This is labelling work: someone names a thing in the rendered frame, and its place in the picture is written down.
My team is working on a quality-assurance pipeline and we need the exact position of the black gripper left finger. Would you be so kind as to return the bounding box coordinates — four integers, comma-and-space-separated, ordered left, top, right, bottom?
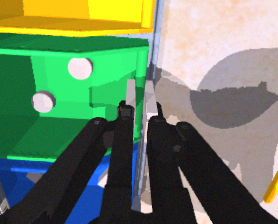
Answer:
0, 79, 136, 224

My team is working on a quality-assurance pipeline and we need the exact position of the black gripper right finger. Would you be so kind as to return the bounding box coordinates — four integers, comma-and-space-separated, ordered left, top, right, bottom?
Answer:
143, 80, 278, 224

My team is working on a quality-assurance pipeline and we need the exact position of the grey metal shelf frame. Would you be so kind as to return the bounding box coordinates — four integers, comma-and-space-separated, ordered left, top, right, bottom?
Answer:
0, 0, 164, 215

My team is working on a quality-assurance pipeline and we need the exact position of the yellow bar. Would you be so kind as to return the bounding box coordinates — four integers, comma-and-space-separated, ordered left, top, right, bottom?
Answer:
263, 171, 278, 203

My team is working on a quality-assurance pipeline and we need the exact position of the blue open bin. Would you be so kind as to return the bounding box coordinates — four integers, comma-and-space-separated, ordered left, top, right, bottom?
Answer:
0, 142, 138, 224

